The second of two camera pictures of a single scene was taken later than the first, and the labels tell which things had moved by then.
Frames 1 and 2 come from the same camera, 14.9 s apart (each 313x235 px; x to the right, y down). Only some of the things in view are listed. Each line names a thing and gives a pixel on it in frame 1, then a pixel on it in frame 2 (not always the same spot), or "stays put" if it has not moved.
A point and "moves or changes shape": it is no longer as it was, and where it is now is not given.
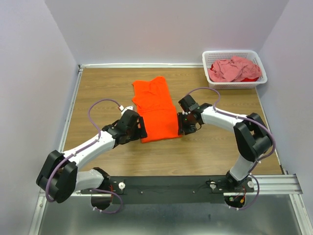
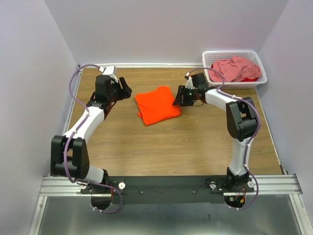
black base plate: x=169 y=189 stays put
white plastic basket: x=209 y=57 stays put
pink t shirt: x=234 y=69 stays put
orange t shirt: x=153 y=101 moves or changes shape
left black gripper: x=141 y=133 to x=124 y=93
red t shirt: x=249 y=80 stays put
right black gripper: x=181 y=127 to x=181 y=90
